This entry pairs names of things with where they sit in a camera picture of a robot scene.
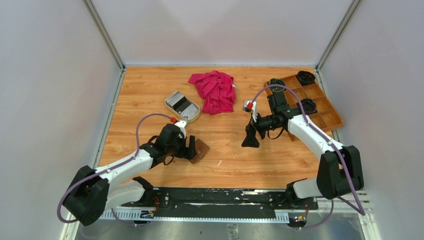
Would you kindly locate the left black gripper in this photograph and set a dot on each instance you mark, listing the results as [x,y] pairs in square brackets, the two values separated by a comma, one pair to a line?
[187,152]

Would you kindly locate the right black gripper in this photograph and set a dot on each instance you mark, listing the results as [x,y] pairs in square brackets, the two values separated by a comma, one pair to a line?
[250,140]

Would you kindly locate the brown leather card holder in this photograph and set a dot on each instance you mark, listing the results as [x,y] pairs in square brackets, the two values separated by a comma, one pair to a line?
[201,149]

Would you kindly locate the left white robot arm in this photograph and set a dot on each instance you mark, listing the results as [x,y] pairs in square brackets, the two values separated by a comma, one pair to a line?
[93,191]

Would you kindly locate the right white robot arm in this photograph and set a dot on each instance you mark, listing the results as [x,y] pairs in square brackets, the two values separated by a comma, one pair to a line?
[340,168]

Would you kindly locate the beige card tray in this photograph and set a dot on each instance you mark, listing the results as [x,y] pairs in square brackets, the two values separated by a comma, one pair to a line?
[182,107]

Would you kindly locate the stack of credit cards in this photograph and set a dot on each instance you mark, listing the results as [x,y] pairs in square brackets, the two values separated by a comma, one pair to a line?
[180,102]

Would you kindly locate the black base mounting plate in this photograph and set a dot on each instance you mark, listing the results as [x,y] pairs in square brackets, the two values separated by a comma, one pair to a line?
[221,203]

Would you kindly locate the crumpled pink cloth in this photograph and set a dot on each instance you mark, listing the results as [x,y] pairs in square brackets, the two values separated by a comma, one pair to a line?
[217,89]

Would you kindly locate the brown wooden compartment tray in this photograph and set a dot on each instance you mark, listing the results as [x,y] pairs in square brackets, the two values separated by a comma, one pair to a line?
[316,105]

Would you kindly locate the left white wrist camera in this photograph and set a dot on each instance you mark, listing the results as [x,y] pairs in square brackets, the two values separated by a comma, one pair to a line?
[182,124]

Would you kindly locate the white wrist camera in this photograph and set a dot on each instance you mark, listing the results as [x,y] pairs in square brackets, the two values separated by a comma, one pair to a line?
[182,124]
[250,106]

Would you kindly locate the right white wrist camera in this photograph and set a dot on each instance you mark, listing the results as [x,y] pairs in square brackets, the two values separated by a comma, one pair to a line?
[250,106]

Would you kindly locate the aluminium frame rail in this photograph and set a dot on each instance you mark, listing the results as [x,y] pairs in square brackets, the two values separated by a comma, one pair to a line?
[138,215]

